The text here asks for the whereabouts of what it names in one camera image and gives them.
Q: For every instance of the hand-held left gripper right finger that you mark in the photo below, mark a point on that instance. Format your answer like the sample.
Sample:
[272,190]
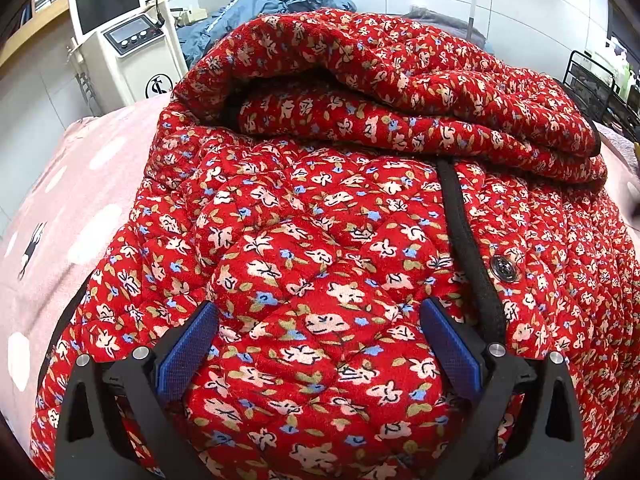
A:
[452,350]

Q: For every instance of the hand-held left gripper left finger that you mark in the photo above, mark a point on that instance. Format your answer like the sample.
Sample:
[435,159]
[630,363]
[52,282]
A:
[187,350]

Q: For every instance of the red floral quilted jacket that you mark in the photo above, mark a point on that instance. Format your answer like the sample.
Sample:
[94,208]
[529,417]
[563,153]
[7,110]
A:
[320,240]

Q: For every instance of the pink polka dot blanket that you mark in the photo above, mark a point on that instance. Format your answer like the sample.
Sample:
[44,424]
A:
[75,195]

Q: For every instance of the grey lavender bed sheet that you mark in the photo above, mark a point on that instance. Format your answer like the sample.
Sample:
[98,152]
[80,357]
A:
[620,160]

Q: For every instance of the white machine with screen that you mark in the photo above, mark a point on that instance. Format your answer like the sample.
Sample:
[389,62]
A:
[125,65]

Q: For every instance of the blue garment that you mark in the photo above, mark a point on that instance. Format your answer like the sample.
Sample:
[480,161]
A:
[220,30]

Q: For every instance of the grey cloth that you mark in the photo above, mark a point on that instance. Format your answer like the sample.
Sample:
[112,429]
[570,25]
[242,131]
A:
[450,22]

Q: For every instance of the pale green bottle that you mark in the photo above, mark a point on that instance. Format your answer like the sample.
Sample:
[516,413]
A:
[620,67]

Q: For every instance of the small beige device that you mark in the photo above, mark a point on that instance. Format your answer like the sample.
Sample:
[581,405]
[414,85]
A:
[192,16]

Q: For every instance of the metal lamp stand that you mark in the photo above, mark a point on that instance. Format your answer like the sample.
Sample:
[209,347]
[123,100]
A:
[473,10]

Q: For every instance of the wooden shelf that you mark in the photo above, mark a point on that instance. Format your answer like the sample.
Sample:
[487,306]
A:
[45,25]

